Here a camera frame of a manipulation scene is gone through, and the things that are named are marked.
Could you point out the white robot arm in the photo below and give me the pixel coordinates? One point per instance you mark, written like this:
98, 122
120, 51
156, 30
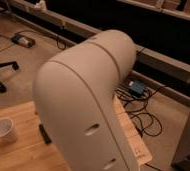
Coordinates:
74, 97

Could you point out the white paper cup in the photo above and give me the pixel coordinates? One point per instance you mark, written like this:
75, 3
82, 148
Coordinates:
8, 131

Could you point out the blue power adapter box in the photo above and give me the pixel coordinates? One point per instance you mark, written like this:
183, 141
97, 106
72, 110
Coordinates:
136, 87

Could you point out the wooden table board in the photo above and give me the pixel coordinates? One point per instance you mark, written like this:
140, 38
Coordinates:
30, 153

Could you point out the black rectangular device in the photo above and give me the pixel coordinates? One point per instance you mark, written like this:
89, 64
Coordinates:
44, 134

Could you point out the power strip on floor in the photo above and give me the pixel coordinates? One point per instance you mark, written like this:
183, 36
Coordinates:
23, 40

